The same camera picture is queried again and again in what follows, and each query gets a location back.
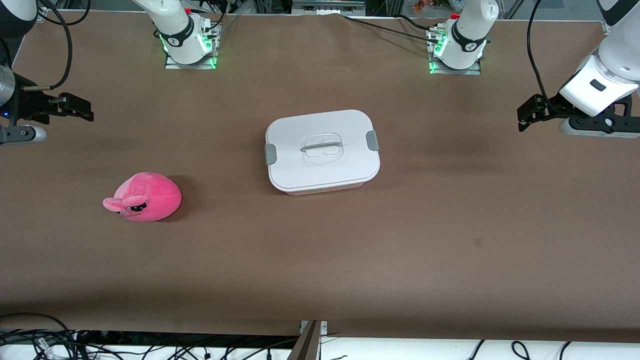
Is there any black looped cable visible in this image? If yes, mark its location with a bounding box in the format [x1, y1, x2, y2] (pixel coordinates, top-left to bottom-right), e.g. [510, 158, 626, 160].
[0, 312, 76, 352]

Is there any pink plush toy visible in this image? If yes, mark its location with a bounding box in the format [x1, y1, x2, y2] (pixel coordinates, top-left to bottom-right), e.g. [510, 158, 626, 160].
[102, 171, 182, 223]

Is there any black cable on table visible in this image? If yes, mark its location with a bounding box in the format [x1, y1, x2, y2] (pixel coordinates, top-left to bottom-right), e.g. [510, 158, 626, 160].
[341, 14, 446, 42]

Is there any white box lid with handle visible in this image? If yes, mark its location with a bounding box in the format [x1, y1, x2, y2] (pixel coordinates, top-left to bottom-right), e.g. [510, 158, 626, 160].
[265, 109, 381, 191]

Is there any grey metal device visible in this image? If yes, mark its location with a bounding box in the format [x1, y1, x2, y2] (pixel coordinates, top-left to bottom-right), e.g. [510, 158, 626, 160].
[291, 0, 351, 13]

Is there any aluminium frame post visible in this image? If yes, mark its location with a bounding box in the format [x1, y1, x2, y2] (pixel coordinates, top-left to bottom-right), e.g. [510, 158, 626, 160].
[288, 320, 329, 360]

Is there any pale pink plastic box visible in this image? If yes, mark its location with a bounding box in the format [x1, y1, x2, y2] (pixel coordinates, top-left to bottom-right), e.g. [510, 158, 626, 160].
[280, 177, 373, 197]

